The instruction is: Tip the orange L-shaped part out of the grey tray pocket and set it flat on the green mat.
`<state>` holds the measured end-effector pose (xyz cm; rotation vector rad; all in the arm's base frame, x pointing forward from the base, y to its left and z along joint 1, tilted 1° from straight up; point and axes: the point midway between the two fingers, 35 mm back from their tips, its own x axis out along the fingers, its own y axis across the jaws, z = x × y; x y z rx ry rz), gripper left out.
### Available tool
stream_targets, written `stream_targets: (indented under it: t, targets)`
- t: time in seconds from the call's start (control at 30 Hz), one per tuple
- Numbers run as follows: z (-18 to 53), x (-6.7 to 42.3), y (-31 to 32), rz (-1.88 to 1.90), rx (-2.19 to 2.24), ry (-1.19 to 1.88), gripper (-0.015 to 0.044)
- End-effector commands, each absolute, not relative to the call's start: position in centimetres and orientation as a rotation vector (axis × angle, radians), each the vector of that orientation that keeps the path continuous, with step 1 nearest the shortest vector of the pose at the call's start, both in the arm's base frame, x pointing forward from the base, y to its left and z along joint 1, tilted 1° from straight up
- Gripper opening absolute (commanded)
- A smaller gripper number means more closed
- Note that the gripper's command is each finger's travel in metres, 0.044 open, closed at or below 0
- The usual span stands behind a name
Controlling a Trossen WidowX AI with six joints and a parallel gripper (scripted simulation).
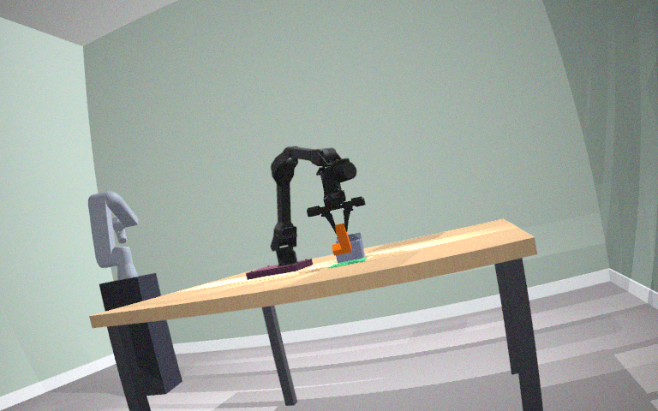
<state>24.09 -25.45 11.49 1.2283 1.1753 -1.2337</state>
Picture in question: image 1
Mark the orange block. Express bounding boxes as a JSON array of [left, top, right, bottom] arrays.
[[332, 223, 352, 256]]

